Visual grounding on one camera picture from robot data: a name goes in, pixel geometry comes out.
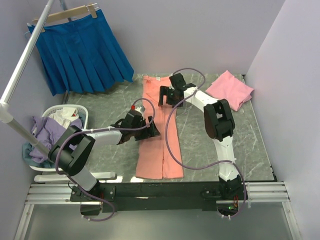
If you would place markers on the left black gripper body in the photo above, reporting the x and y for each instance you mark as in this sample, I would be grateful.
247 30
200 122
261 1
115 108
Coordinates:
139 134

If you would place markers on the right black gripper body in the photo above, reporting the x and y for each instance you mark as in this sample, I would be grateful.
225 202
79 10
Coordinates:
173 100

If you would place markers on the salmon orange t shirt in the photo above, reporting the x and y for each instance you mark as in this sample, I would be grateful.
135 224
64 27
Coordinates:
155 161

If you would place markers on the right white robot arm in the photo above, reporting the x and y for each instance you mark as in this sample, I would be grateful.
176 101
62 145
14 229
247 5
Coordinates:
218 120

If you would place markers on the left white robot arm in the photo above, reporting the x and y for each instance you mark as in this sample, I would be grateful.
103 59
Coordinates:
71 152

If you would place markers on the folded pink t shirt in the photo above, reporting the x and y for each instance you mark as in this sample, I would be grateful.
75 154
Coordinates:
228 87

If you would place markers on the white laundry basket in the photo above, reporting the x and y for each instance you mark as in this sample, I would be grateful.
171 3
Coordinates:
48 166

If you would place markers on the black base beam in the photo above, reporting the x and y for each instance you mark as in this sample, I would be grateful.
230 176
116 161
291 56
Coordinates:
151 196

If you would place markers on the white garment in basket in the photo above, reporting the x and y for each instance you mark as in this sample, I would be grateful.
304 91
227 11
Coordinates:
66 116

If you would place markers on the blue pleated skirt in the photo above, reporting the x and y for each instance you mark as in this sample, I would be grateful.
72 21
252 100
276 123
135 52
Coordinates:
82 56

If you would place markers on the lavender shirt in basket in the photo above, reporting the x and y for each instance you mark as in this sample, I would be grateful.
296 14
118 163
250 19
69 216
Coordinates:
47 131

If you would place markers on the blue grey cloth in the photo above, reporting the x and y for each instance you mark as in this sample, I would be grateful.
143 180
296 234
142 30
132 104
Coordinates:
27 148

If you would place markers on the wooden clip hanger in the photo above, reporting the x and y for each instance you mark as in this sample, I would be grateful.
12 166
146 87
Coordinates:
90 8

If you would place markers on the white clothes rack pole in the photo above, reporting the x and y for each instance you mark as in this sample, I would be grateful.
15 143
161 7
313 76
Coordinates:
5 116

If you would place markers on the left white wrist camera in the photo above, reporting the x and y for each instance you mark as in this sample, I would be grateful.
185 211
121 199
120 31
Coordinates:
139 109

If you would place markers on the aluminium rail frame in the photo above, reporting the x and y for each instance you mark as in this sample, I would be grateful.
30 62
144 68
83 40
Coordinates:
257 192

